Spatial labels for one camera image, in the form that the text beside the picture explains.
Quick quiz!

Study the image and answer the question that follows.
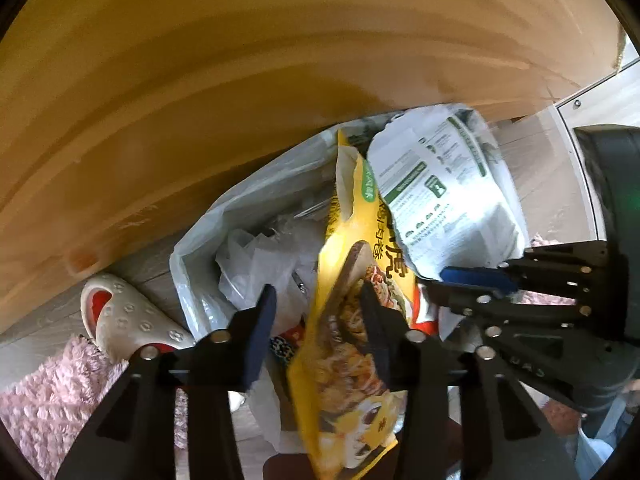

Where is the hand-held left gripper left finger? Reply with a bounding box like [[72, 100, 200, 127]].
[[54, 282, 279, 480]]

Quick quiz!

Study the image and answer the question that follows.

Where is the translucent plastic glove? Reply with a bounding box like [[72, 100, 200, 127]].
[[215, 214, 323, 333]]

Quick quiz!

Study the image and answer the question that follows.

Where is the wooden bed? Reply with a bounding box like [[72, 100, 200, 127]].
[[0, 0, 631, 331]]

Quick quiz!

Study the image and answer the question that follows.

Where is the pale wooden door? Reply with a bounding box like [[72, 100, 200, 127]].
[[555, 60, 640, 131]]

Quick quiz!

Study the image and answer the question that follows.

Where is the white red slipper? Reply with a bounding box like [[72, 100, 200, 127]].
[[80, 274, 197, 363]]

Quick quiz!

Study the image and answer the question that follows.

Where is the pink shaggy rug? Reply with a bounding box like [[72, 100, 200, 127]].
[[0, 232, 593, 480]]

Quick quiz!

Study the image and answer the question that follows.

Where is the yellow snack packet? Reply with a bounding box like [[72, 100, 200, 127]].
[[286, 129, 426, 480]]

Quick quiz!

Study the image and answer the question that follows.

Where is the pale printed packet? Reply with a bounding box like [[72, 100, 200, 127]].
[[366, 104, 531, 281]]

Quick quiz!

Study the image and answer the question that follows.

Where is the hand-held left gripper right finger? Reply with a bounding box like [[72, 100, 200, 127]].
[[359, 279, 576, 480]]

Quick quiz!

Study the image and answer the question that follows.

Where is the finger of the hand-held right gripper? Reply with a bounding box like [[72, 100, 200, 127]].
[[426, 281, 632, 412], [440, 241, 629, 307]]

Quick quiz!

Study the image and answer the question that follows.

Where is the trash bin with plastic liner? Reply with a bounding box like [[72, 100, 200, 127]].
[[169, 110, 531, 453]]

